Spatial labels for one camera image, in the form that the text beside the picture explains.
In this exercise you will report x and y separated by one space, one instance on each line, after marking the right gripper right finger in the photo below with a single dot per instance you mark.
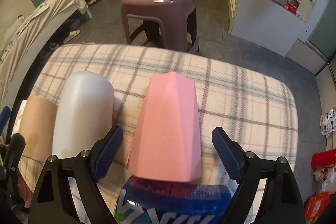
281 201

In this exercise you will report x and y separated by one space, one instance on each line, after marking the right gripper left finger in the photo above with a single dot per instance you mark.
52 200

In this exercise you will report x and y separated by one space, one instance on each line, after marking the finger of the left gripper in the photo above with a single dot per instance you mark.
4 118

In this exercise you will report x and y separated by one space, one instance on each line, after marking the pink faceted cup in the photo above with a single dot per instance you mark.
166 145

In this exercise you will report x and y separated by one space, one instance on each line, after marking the white printed paper cup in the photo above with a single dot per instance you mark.
18 118

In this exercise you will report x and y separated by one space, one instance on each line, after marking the brown paper cup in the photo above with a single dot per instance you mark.
37 128

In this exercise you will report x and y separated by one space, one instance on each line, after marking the white plastic cup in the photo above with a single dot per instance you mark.
84 115

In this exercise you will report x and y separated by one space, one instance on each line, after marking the orange snack bag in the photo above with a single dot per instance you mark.
315 206

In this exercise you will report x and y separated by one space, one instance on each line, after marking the red snack package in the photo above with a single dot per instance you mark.
326 159

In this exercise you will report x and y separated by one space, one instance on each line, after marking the bed with beige cover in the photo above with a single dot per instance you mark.
22 42

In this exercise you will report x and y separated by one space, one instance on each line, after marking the blue green drink bottle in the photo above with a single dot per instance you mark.
149 201

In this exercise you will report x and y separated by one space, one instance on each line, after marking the plaid blanket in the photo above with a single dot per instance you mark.
255 110

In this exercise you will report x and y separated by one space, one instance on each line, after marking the white blue tissue pack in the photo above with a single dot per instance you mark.
328 122

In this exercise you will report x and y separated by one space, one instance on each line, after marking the green slipper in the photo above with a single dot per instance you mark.
71 36

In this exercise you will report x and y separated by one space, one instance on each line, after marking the purple plastic stool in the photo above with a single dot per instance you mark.
173 21

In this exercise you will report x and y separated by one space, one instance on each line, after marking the white wardrobe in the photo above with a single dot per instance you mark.
269 25

